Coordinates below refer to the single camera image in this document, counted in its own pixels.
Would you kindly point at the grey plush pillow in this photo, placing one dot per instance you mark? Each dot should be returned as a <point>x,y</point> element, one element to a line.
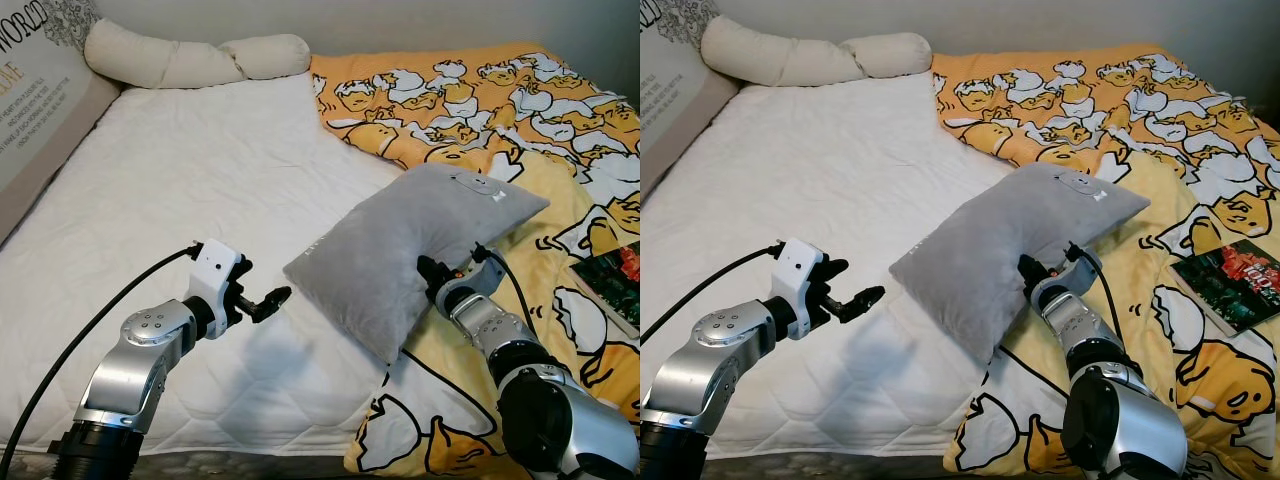
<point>1000,250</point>
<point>400,250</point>

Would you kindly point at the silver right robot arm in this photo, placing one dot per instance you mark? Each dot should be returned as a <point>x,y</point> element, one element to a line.
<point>1130,420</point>
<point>560,420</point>

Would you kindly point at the green and red book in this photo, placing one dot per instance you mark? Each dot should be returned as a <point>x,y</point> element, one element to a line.
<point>610,285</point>
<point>1225,285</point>

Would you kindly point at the cream bolster pillow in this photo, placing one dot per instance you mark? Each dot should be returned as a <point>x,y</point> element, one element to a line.
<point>150,60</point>
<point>770,55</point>

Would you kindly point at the white quilted mattress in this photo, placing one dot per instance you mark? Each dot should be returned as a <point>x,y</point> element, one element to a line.
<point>200,170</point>
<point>830,170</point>

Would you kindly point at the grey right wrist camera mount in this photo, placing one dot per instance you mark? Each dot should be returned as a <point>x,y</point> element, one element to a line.
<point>470,287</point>
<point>1062,288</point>

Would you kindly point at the grey cushion with black lettering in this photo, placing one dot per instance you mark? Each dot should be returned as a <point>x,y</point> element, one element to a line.
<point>665,80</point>
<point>40,90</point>

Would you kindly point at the yellow cartoon print blanket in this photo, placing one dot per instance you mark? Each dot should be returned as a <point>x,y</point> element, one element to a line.
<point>480,110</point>
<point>1100,110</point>

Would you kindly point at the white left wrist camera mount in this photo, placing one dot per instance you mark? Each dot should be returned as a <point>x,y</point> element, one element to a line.
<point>800,268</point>
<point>212,270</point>

